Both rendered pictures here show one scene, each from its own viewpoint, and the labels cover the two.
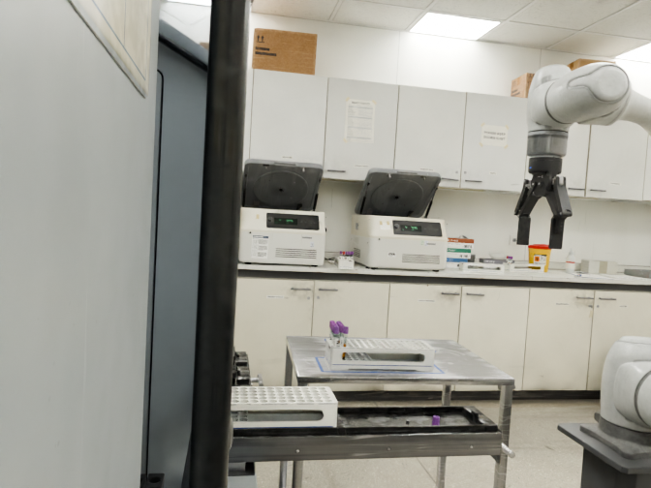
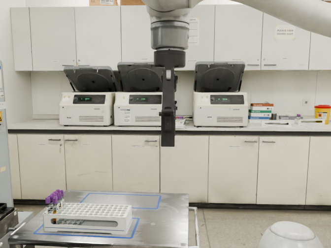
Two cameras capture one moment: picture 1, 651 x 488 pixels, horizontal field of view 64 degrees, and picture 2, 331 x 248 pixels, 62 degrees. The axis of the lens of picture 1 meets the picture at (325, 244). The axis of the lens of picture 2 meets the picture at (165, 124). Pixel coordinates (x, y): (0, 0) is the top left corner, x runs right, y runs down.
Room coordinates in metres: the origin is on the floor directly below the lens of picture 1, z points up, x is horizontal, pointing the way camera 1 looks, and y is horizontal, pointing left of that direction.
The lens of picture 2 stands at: (0.61, -0.66, 1.32)
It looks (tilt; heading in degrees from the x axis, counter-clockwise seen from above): 8 degrees down; 13
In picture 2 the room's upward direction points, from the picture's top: straight up
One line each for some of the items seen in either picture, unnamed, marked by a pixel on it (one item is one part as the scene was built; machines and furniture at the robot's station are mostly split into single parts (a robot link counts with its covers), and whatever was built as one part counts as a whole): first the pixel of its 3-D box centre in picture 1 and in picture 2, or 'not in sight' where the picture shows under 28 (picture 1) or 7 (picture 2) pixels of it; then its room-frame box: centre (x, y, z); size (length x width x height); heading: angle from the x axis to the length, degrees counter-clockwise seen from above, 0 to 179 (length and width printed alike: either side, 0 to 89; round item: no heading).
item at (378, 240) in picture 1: (397, 219); (218, 93); (3.81, -0.51, 1.25); 0.62 x 0.56 x 0.69; 10
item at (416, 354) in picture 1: (379, 354); (88, 217); (1.48, -0.17, 0.85); 0.30 x 0.10 x 0.06; 98
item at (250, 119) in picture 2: (449, 261); (257, 119); (4.06, -0.97, 0.94); 0.23 x 0.13 x 0.07; 105
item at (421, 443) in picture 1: (345, 434); not in sight; (1.08, -0.07, 0.78); 0.73 x 0.14 x 0.09; 101
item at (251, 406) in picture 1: (261, 409); not in sight; (1.05, 0.11, 0.83); 0.30 x 0.10 x 0.06; 101
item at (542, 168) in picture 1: (543, 176); (169, 70); (1.27, -0.51, 1.36); 0.08 x 0.07 x 0.09; 11
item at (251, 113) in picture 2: (452, 252); (259, 112); (4.06, -0.99, 1.01); 0.23 x 0.12 x 0.08; 100
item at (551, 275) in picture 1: (401, 268); (221, 125); (3.82, -0.56, 0.89); 4.75 x 0.65 x 0.03; 101
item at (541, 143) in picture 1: (546, 146); (169, 38); (1.27, -0.51, 1.43); 0.09 x 0.09 x 0.06
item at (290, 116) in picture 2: (496, 260); (290, 117); (4.07, -1.33, 0.97); 0.24 x 0.12 x 0.13; 90
